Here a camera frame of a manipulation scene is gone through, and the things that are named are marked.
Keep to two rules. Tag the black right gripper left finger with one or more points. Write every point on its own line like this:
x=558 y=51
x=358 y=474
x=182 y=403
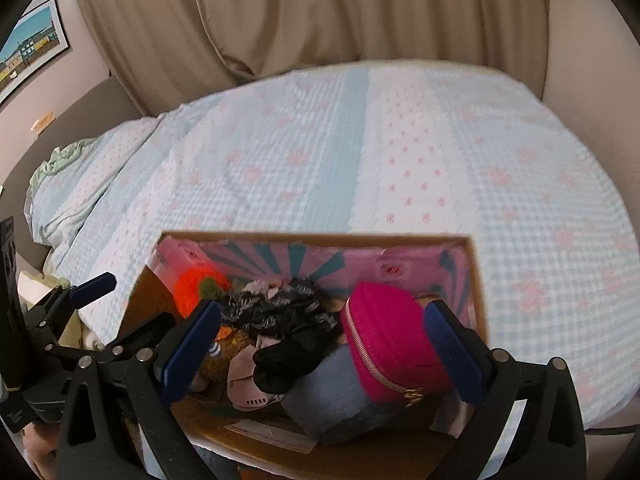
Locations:
x=94 y=442

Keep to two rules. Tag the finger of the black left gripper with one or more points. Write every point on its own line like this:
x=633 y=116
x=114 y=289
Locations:
x=55 y=309
x=147 y=335

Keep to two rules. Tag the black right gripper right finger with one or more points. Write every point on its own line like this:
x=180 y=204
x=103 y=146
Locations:
x=549 y=442

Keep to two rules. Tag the orange fluffy pompom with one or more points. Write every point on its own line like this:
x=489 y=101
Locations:
x=196 y=284

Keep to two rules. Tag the brown and white plush toy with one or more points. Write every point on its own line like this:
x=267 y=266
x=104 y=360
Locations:
x=230 y=342

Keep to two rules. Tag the black scrunchie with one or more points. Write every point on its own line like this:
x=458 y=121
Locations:
x=280 y=366

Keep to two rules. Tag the black patterned fabric bag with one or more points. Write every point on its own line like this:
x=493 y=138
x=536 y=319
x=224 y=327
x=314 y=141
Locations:
x=277 y=309

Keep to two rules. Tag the magenta zip pouch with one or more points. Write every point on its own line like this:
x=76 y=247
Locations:
x=394 y=359

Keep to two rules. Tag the blue grey plush slipper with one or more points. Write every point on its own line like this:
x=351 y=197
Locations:
x=330 y=405

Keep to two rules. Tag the person's left hand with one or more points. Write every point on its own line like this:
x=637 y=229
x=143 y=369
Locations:
x=41 y=442

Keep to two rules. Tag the green ruffled pillow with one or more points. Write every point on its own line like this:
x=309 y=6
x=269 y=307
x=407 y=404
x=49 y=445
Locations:
x=60 y=158

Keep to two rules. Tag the cardboard box with pink flaps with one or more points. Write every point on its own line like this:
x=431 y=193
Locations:
x=426 y=265

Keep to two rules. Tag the framed landscape picture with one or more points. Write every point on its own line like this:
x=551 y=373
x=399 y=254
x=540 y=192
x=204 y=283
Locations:
x=37 y=39

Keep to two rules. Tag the beige curtain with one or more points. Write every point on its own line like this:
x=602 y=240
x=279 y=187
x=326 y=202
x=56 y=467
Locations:
x=168 y=52

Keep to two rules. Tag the light blue checkered bedspread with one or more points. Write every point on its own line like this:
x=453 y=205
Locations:
x=411 y=148

